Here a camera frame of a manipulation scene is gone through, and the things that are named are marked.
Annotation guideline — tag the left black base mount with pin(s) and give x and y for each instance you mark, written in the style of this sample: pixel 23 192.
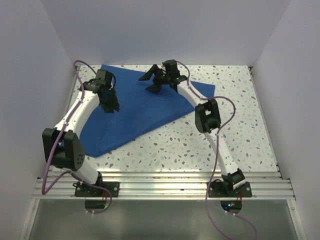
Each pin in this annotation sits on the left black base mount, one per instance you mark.
pixel 102 189

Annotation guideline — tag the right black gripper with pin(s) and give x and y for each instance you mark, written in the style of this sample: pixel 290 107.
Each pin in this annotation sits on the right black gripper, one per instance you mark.
pixel 155 88

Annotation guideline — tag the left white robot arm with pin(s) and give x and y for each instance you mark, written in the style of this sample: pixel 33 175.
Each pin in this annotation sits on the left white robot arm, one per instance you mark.
pixel 61 144

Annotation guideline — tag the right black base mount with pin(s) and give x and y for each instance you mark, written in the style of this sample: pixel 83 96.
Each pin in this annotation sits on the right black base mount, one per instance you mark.
pixel 217 190

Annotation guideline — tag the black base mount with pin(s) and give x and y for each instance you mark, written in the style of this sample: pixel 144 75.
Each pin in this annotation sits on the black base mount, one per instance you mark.
pixel 217 190
pixel 102 189

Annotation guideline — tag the aluminium frame rail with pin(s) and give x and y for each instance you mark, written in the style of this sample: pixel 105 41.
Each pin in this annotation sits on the aluminium frame rail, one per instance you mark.
pixel 173 185

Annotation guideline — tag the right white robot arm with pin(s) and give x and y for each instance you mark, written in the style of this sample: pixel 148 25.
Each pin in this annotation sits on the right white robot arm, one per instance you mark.
pixel 207 115

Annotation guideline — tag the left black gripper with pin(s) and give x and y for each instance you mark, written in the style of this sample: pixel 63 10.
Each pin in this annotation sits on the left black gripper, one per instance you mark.
pixel 114 105

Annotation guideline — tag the blue surgical drape cloth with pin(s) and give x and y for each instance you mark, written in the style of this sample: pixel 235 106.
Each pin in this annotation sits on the blue surgical drape cloth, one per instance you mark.
pixel 140 112

